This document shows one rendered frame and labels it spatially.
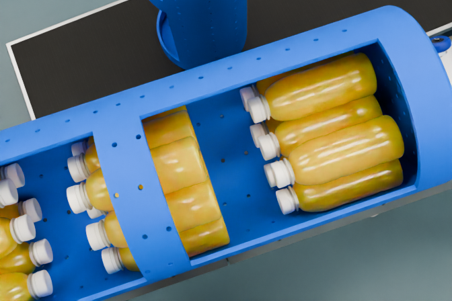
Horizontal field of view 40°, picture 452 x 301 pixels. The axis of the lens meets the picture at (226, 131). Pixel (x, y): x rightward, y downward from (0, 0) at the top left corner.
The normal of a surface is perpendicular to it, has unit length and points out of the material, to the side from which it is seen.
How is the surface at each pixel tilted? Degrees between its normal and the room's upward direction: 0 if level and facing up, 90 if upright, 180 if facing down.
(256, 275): 0
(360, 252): 0
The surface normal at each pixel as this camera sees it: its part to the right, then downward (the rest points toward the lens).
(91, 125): -0.18, -0.68
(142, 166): -0.01, -0.19
